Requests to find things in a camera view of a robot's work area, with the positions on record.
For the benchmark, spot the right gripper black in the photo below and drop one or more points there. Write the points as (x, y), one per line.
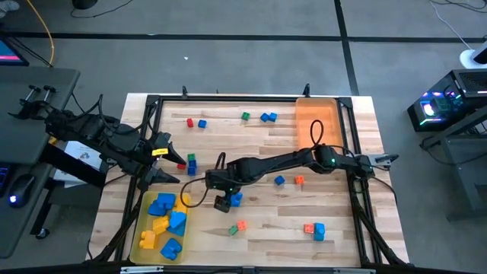
(218, 180)

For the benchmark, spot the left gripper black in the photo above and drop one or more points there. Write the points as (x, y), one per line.
(146, 160)

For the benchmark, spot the small red building block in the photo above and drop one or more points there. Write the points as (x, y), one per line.
(181, 166)
(189, 122)

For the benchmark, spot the small green building block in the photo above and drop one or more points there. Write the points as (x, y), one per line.
(233, 230)
(191, 157)
(245, 116)

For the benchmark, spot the small blue building block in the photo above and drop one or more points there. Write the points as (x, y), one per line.
(272, 116)
(264, 117)
(191, 171)
(192, 163)
(279, 180)
(202, 123)

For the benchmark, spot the large yellow building block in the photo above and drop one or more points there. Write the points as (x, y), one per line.
(161, 224)
(182, 206)
(148, 239)

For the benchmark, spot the small orange building block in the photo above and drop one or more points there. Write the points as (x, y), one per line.
(299, 179)
(309, 228)
(241, 225)

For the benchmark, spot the orange translucent plastic bin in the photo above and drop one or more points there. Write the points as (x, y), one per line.
(316, 114)

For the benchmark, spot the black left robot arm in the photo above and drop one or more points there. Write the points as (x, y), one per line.
(95, 133)

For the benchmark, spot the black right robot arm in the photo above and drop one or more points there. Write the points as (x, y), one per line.
(277, 163)

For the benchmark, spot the white printed paper sheet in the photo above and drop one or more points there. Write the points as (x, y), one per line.
(85, 154)

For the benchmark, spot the yellow translucent plastic bin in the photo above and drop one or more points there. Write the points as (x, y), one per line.
(142, 257)

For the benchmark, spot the black desk leg with caster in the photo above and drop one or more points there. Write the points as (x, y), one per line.
(57, 160)

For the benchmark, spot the small yellow object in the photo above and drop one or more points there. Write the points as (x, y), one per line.
(54, 140)

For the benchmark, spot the dark grey side desk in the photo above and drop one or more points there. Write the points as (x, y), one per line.
(23, 152)

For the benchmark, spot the black computer mouse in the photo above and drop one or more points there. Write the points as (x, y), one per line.
(23, 188)

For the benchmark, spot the backlit computer keyboard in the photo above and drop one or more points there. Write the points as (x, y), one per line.
(3, 179)

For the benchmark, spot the black stand with round base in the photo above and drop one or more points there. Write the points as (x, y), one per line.
(84, 3)

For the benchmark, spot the monitor with pink stripe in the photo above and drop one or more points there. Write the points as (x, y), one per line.
(9, 51)

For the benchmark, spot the person's shoe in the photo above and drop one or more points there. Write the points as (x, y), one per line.
(7, 5)

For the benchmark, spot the grey metal stand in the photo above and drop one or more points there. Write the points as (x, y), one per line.
(468, 179)

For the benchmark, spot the black computer with coloured lights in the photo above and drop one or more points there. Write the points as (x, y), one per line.
(472, 81)

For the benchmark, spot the white round device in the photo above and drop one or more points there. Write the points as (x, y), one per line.
(468, 59)

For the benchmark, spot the black frame clamp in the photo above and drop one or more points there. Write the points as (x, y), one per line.
(184, 92)
(306, 90)

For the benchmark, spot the black metal table frame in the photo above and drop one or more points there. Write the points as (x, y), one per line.
(247, 99)

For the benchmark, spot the silver metal bracket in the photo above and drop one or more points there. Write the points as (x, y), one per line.
(354, 271)
(141, 269)

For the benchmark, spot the black double clamp mount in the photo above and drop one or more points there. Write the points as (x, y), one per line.
(28, 111)

